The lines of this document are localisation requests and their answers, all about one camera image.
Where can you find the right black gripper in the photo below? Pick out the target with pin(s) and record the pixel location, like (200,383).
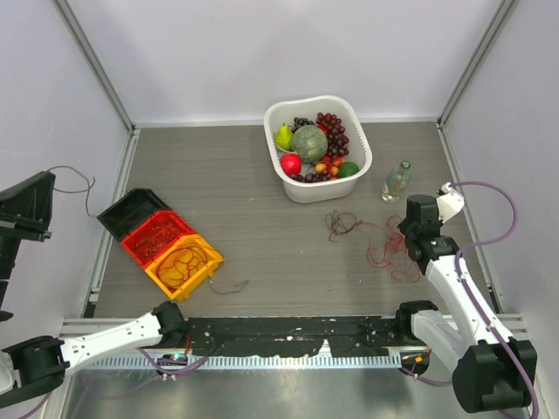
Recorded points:
(403,226)

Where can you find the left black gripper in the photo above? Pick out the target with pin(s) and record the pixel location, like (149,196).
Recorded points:
(29,205)

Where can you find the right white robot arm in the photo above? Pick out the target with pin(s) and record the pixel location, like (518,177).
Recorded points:
(491,369)

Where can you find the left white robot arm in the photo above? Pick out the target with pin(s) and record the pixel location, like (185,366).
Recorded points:
(39,365)

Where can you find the clear glass bottle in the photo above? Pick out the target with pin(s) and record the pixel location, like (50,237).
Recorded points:
(397,182)

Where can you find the black plastic bin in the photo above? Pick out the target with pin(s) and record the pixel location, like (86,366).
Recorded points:
(127,214)

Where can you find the green lime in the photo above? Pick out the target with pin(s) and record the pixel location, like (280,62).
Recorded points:
(347,169)

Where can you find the white plastic fruit basket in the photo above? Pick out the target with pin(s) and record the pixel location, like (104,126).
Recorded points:
(360,153)

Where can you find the cherry cluster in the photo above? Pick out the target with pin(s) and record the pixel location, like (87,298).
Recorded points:
(328,169)

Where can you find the red grape bunch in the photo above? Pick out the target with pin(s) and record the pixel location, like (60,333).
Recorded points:
(332,126)

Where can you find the red plastic bin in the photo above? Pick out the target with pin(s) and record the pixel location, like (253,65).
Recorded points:
(153,237)

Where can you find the green netted melon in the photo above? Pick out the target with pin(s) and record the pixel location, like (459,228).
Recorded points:
(309,143)

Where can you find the red apple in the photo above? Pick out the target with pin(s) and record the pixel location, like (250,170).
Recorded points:
(291,164)

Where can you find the dark grape bunch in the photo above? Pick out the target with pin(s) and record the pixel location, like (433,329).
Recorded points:
(300,122)

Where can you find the green yellow pear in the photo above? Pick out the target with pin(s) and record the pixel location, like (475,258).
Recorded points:
(283,138)

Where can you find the yellow plastic bin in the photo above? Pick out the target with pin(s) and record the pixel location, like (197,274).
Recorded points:
(185,265)

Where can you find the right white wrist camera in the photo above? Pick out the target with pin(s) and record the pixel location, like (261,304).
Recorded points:
(450,202)

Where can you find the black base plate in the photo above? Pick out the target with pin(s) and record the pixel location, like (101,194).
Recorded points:
(286,337)

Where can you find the slotted cable duct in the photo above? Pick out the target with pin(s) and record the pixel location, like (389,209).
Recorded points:
(322,360)

